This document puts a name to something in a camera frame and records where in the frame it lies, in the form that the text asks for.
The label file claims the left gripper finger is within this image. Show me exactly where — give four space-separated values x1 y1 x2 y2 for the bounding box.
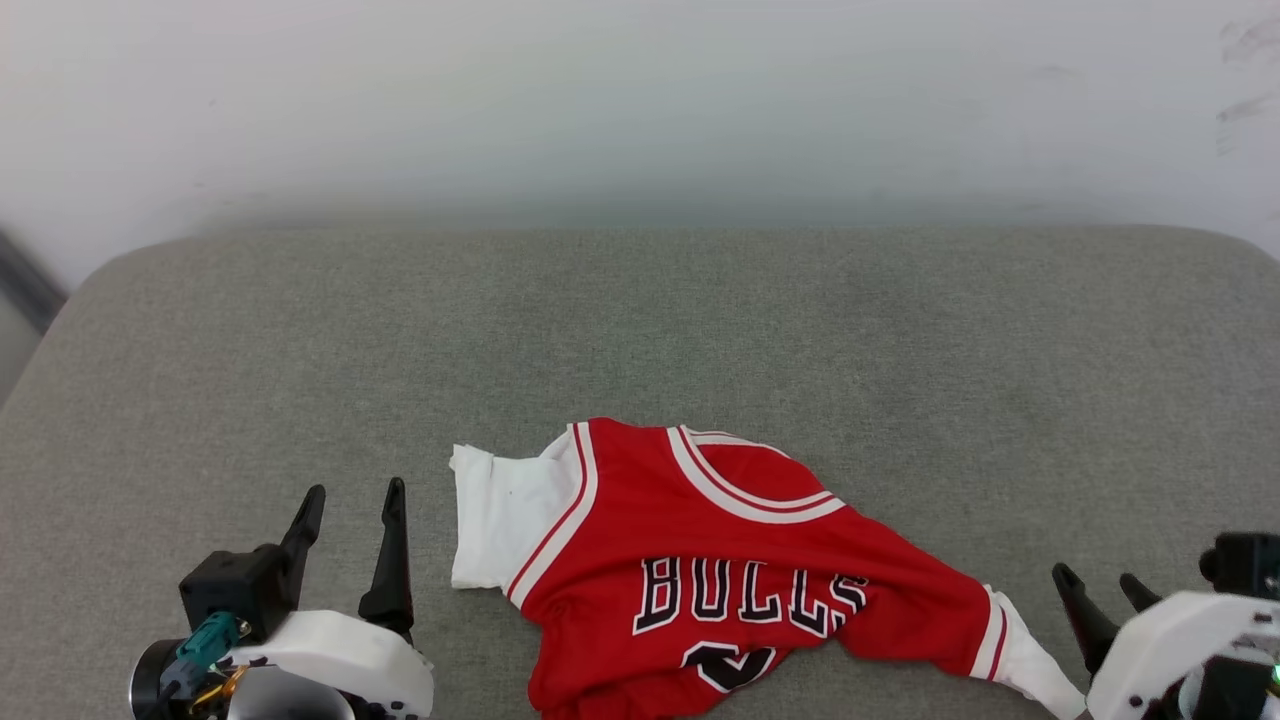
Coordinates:
278 485 327 613
358 477 416 641

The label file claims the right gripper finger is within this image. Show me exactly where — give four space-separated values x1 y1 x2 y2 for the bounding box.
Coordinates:
1051 562 1122 677
1119 572 1167 614

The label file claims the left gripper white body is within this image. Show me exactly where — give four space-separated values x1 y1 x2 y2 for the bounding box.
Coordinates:
228 596 437 720

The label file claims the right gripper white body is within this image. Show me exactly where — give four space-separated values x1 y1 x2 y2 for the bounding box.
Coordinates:
1086 589 1280 720

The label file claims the red basketball jersey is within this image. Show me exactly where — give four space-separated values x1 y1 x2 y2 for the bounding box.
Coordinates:
449 417 1090 720

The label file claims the teal cable connector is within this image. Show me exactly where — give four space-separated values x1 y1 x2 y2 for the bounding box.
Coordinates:
158 612 242 701

